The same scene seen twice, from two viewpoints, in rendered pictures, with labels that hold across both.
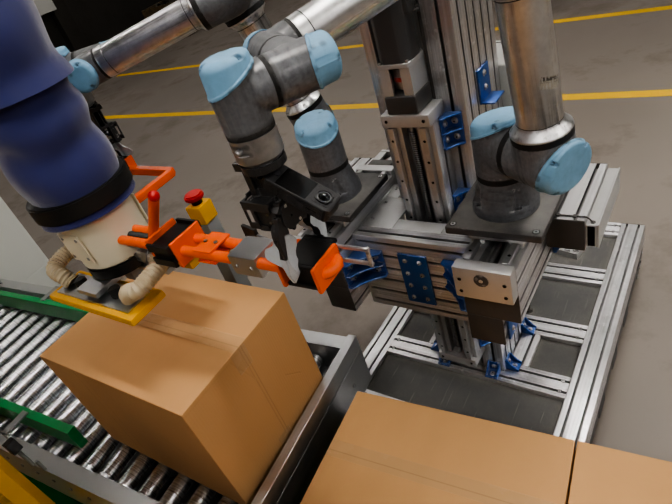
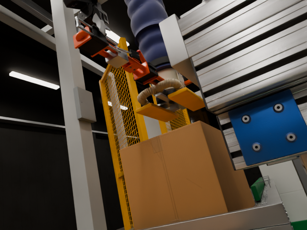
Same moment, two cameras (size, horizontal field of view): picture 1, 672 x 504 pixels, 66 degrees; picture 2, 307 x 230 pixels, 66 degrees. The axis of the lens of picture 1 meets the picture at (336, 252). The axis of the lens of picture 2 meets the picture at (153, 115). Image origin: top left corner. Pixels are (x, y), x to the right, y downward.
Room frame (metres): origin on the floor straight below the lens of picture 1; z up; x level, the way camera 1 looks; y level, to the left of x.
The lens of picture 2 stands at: (0.67, -0.65, 0.72)
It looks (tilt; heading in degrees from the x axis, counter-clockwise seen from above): 18 degrees up; 73
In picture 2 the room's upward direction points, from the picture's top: 14 degrees counter-clockwise
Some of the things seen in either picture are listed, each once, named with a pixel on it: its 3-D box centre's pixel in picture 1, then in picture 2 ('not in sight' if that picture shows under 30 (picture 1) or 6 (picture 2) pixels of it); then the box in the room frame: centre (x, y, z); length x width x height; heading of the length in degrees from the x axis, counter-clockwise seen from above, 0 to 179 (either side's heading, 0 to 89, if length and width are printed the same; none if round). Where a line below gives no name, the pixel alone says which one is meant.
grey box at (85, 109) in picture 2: not in sight; (85, 105); (0.69, 1.41, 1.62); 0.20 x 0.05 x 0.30; 52
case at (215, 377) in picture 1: (189, 372); (193, 179); (1.15, 0.52, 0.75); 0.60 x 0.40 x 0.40; 48
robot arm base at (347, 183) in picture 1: (332, 177); not in sight; (1.35, -0.06, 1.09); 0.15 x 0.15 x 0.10
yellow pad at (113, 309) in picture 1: (101, 291); (158, 111); (1.07, 0.55, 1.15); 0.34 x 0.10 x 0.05; 47
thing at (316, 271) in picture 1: (309, 265); (90, 42); (0.73, 0.05, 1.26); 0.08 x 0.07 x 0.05; 47
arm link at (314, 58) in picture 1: (295, 66); not in sight; (0.78, -0.04, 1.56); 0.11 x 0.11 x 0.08; 15
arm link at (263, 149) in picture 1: (255, 146); not in sight; (0.74, 0.06, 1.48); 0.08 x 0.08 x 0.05
